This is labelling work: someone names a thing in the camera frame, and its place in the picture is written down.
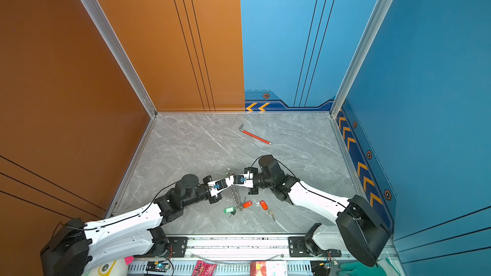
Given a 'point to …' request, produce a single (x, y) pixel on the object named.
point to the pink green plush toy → (116, 268)
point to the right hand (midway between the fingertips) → (234, 178)
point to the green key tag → (229, 210)
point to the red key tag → (247, 204)
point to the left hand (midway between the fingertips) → (229, 179)
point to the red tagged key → (266, 207)
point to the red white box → (268, 268)
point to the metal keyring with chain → (238, 205)
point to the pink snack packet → (202, 269)
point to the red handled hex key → (253, 136)
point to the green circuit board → (156, 266)
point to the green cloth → (355, 268)
